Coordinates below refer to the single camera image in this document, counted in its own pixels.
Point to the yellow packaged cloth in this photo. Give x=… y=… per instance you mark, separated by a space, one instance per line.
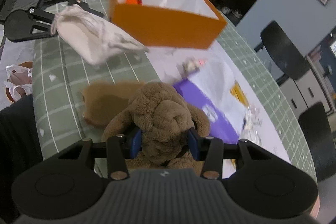
x=237 y=92

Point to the white printed table runner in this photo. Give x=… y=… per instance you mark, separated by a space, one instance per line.
x=214 y=73

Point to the orange storage box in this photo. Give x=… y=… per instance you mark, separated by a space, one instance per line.
x=169 y=23

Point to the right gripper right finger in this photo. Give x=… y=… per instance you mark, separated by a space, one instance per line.
x=209 y=150

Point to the clear plastic bag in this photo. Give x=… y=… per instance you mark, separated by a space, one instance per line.
x=251 y=123

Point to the brown bear-shaped sponge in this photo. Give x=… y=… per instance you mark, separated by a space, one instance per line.
x=103 y=101

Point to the white sideboard cabinet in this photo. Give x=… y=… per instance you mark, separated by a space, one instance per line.
x=316 y=85

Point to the purple tissue box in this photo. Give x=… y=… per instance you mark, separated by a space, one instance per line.
x=226 y=123

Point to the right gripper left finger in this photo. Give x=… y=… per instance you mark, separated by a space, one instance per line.
x=119 y=148

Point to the white drawstring cloth bag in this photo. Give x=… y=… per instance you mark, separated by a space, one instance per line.
x=92 y=37

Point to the orange crochet fruit toy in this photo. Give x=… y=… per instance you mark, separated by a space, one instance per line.
x=133 y=2

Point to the black chair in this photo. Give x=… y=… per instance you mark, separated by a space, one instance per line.
x=316 y=129
x=288 y=59

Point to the waste bin with bag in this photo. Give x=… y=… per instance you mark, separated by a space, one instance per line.
x=19 y=81

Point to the brown plush dog toy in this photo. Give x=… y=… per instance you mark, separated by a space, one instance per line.
x=164 y=118

